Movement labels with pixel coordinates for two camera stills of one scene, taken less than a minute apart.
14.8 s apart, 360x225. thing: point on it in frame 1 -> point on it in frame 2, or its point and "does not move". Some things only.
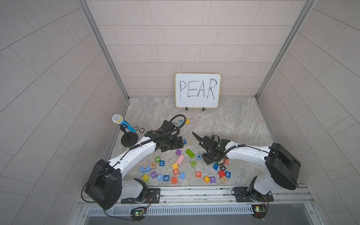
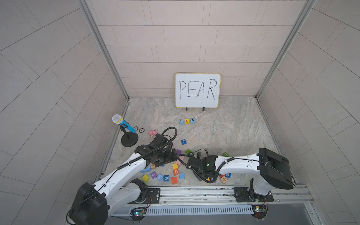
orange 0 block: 176,171 does not move
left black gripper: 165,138 -> 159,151
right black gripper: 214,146 -> 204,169
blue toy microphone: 119,119 does not move
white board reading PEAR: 198,90 does not move
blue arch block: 148,169 does not move
